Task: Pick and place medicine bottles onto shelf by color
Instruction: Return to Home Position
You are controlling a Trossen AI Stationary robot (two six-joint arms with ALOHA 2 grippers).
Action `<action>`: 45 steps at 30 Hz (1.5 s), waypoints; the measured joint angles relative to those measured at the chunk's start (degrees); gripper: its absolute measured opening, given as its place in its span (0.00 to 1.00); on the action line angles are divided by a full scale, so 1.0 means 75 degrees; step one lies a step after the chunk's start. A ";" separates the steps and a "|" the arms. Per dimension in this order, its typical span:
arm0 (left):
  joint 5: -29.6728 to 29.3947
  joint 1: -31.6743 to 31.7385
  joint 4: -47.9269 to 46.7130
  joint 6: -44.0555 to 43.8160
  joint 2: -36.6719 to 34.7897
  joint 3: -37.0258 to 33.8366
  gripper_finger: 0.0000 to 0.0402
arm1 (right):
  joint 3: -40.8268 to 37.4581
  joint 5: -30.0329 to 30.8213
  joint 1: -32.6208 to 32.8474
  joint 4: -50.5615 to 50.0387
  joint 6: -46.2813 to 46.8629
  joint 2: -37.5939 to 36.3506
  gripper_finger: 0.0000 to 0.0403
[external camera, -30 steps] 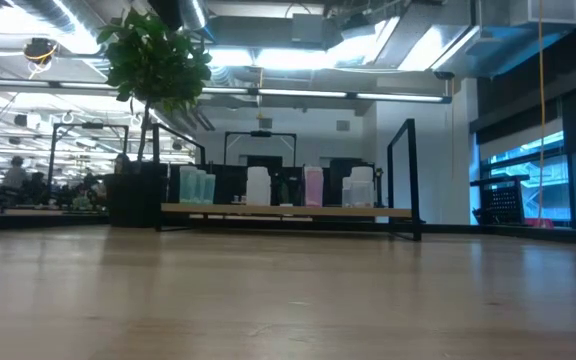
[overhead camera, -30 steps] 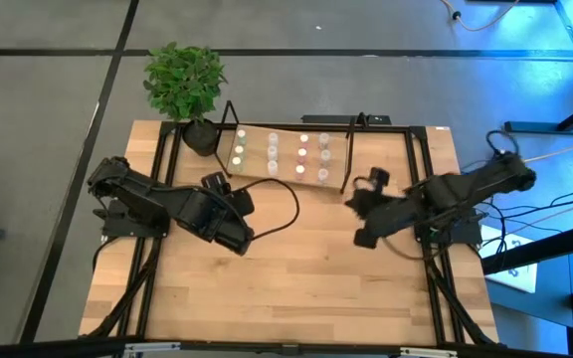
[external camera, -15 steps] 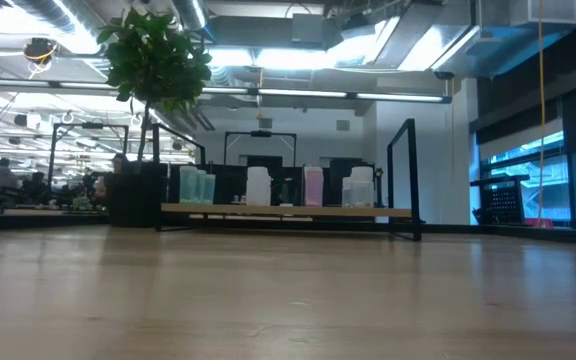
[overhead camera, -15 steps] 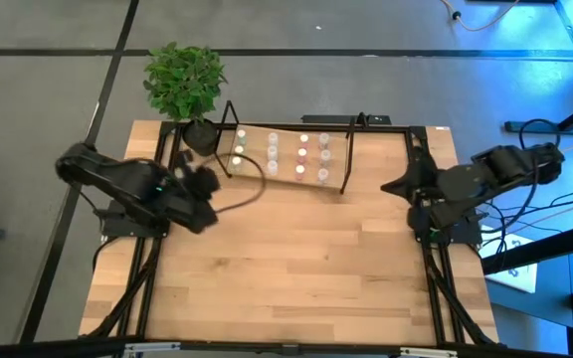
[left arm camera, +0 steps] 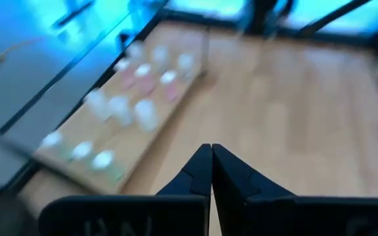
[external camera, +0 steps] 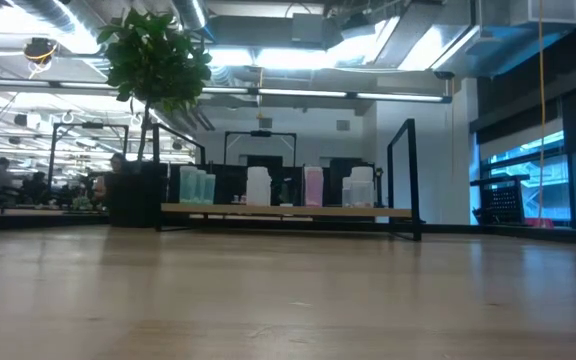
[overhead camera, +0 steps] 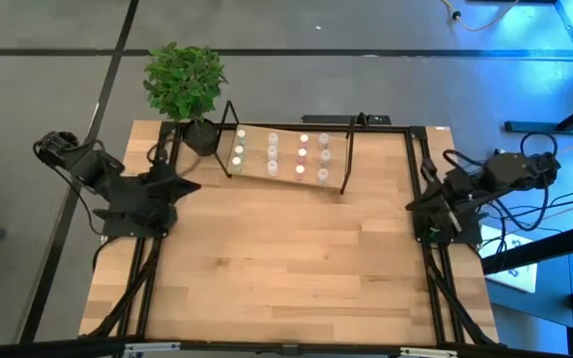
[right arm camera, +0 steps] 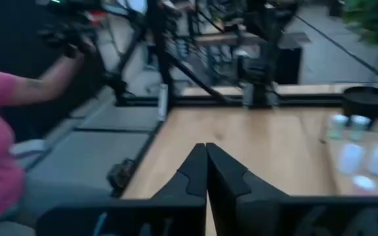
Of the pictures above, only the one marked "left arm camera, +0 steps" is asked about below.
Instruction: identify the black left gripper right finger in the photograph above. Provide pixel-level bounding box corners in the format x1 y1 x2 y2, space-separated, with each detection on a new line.
212 144 378 236

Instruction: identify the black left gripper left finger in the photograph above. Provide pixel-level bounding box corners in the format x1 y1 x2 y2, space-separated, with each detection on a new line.
37 143 213 236

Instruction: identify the pink medicine bottle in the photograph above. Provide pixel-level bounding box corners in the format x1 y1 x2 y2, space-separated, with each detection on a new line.
133 63 157 96
159 69 180 102
114 58 136 89

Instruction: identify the black flat bar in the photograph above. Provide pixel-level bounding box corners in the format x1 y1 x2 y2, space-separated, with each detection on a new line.
52 1 95 29

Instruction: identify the wooden shelf with black frame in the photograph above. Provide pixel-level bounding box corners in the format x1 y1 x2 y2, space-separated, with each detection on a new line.
0 19 211 197

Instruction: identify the black aluminium table frame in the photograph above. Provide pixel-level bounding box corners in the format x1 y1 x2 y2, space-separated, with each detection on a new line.
0 8 378 194

